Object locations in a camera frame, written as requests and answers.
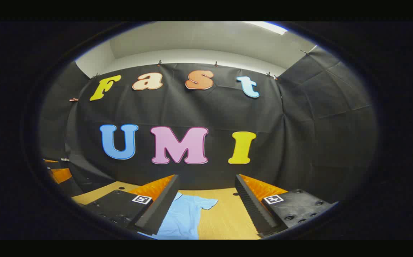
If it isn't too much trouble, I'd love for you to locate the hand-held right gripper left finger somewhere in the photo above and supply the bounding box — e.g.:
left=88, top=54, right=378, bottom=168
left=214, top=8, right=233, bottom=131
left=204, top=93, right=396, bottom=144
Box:
left=82, top=174, right=180, bottom=236

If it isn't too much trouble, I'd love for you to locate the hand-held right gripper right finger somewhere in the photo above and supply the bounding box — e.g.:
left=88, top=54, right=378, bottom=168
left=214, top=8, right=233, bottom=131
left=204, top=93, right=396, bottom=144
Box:
left=235, top=174, right=339, bottom=238

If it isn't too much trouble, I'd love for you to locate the light blue T-shirt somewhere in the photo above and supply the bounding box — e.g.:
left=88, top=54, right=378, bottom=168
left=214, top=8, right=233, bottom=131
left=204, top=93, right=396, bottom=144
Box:
left=139, top=192, right=219, bottom=240

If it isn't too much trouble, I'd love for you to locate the black backdrop cloth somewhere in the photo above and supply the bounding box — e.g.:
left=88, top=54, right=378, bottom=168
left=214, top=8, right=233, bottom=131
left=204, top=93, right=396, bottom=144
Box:
left=39, top=46, right=377, bottom=205

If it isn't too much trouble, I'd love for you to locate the ceiling light panel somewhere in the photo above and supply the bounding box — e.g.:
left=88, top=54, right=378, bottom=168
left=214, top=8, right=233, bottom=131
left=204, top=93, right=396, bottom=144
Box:
left=244, top=21, right=288, bottom=35

